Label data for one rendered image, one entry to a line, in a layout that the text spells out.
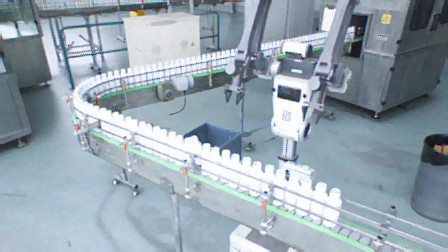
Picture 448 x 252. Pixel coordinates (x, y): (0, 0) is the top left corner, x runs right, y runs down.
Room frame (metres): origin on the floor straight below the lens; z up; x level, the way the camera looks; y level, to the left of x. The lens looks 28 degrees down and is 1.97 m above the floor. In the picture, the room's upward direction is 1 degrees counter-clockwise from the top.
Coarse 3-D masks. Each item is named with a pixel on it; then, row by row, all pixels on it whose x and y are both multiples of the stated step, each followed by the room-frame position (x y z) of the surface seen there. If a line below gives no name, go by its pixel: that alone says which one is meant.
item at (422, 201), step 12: (432, 144) 2.58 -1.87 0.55; (432, 156) 2.32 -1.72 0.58; (444, 156) 2.24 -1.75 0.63; (420, 168) 2.42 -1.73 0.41; (432, 168) 2.30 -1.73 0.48; (444, 168) 2.24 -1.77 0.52; (420, 180) 2.38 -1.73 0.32; (432, 180) 2.28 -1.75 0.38; (444, 180) 2.22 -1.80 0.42; (420, 192) 2.35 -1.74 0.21; (432, 192) 2.26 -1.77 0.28; (444, 192) 2.21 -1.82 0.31; (420, 204) 2.32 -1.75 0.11; (432, 204) 2.25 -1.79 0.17; (444, 204) 2.20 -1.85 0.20; (432, 216) 2.23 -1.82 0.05; (444, 216) 2.21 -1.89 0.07
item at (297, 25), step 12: (288, 0) 7.93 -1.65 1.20; (300, 0) 8.04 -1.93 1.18; (312, 0) 8.27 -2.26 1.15; (288, 12) 7.90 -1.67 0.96; (300, 12) 8.07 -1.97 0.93; (312, 12) 8.30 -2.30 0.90; (288, 24) 7.88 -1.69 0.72; (300, 24) 8.09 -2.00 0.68; (312, 24) 8.33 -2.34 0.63; (288, 36) 7.89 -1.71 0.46; (300, 36) 8.12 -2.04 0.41
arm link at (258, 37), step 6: (270, 0) 2.02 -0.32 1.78; (264, 6) 2.00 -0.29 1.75; (264, 12) 1.99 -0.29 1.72; (264, 18) 1.99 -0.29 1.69; (258, 24) 1.98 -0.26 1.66; (264, 24) 1.99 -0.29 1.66; (258, 30) 1.97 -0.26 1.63; (258, 36) 1.95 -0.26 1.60; (252, 42) 1.96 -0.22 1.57; (258, 42) 1.95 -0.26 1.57; (252, 48) 1.94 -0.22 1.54; (258, 48) 1.94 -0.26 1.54; (258, 54) 1.92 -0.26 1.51; (258, 60) 1.89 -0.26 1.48; (258, 66) 1.89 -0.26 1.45
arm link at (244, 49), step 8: (256, 0) 1.95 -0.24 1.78; (264, 0) 1.97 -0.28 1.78; (256, 8) 1.93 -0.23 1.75; (248, 16) 1.93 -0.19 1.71; (256, 16) 1.92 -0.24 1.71; (248, 24) 1.90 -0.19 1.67; (256, 24) 1.92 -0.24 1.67; (248, 32) 1.88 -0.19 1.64; (248, 40) 1.86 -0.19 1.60; (240, 48) 1.85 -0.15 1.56; (248, 48) 1.84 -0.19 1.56; (240, 56) 1.83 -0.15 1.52
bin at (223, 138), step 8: (200, 128) 2.18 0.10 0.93; (208, 128) 2.23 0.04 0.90; (216, 128) 2.19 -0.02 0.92; (224, 128) 2.14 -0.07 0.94; (184, 136) 2.04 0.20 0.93; (200, 136) 2.18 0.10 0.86; (208, 136) 2.23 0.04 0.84; (216, 136) 2.19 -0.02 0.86; (224, 136) 2.14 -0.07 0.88; (232, 136) 2.10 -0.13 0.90; (240, 136) 2.05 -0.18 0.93; (216, 144) 2.19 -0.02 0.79; (224, 144) 1.89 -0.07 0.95; (232, 144) 1.97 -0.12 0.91; (240, 144) 2.05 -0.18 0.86; (232, 152) 1.97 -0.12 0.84; (240, 152) 2.05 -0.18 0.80; (240, 160) 2.05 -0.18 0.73
